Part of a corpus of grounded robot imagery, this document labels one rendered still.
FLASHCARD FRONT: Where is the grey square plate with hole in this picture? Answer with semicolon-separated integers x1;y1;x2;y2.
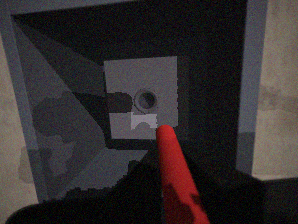
104;55;189;140

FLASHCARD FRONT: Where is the dark grey open box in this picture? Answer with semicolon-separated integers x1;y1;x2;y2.
0;0;268;204

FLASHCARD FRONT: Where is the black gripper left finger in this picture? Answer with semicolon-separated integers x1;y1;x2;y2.
6;147;162;224

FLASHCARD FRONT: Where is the red peg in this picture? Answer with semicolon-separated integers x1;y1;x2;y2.
156;125;209;224

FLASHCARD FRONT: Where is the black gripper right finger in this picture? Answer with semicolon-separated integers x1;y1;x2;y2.
180;144;298;224

